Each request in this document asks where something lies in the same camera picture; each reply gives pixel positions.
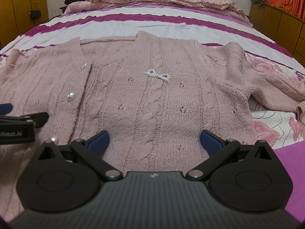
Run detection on striped floral bedspread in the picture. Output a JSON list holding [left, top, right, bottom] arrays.
[[1, 5, 304, 148]]

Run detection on small black bag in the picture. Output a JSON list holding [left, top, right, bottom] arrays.
[[30, 10, 41, 21]]

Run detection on pink knitted cardigan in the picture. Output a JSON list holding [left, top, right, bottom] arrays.
[[1, 31, 304, 220]]

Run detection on wooden side cabinet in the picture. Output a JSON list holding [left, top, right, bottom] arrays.
[[249, 4, 304, 66]]

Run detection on yellow wooden wardrobe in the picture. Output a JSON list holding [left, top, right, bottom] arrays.
[[1, 0, 49, 48]]

